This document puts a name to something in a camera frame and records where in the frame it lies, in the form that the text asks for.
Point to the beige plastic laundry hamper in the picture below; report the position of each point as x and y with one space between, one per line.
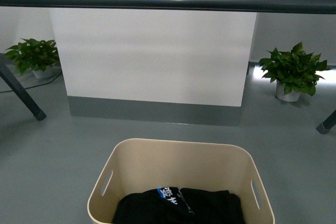
137 165

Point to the black printed t-shirt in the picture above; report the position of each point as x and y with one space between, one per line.
179 205

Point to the dark grey clothes rack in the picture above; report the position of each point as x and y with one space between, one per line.
166 111

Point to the potted green plant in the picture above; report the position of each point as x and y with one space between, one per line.
37 55
295 72

